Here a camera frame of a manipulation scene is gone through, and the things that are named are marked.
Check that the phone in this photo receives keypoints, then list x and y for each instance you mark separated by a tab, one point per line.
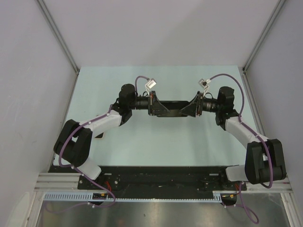
173	107
100	136

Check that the left aluminium corner post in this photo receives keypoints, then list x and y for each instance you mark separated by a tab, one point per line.
57	34

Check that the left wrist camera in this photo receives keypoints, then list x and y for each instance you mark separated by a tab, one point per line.
149	85

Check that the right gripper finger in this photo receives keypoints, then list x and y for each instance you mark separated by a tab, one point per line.
189	110
195	99

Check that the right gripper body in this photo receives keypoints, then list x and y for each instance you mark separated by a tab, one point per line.
199	105

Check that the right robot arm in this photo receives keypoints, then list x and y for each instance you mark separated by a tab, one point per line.
264	161

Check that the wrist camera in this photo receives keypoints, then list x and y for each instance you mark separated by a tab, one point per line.
149	85
204	84

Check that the right aluminium corner post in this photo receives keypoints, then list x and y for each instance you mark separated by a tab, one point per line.
264	33

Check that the right side aluminium rail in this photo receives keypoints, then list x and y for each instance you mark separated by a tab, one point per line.
252	102

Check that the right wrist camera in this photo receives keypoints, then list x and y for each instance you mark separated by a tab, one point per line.
204	84

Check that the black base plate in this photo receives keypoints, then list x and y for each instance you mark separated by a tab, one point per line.
172	182

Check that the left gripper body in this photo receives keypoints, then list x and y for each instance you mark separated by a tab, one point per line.
150	109

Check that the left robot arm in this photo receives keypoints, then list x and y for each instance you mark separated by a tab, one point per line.
74	141

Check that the phone in pink case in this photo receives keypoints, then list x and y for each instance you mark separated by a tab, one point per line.
100	136

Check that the aluminium corner post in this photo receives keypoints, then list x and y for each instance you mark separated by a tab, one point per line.
57	34
264	33

